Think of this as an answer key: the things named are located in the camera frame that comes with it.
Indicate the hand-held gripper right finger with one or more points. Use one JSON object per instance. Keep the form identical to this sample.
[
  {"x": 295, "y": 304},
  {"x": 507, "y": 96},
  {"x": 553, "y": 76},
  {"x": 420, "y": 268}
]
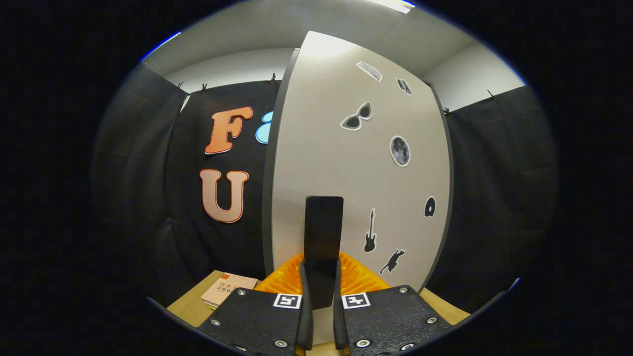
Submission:
[{"x": 340, "y": 316}]

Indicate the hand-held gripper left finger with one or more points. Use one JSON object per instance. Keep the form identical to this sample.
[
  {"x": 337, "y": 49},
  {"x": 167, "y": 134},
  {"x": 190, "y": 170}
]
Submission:
[{"x": 305, "y": 316}]

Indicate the dark grey shoe cabinet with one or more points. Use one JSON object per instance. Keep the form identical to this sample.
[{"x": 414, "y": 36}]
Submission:
[{"x": 267, "y": 198}]

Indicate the beige shoe cabinet door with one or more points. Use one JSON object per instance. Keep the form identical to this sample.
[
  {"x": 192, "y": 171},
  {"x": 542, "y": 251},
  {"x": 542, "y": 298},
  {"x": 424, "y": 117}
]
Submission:
[{"x": 321, "y": 148}]

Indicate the beige book red label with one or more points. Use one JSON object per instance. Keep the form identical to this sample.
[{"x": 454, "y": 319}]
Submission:
[{"x": 227, "y": 291}]

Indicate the black backdrop cloth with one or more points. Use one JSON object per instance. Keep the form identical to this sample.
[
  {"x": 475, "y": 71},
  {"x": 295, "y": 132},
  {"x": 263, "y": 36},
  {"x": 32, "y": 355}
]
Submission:
[{"x": 148, "y": 198}]

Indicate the row of black clips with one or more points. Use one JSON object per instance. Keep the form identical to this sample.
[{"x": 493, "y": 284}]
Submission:
[{"x": 273, "y": 78}]

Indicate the wide ceiling light panel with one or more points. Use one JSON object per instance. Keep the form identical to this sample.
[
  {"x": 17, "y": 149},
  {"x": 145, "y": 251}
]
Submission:
[{"x": 390, "y": 5}]

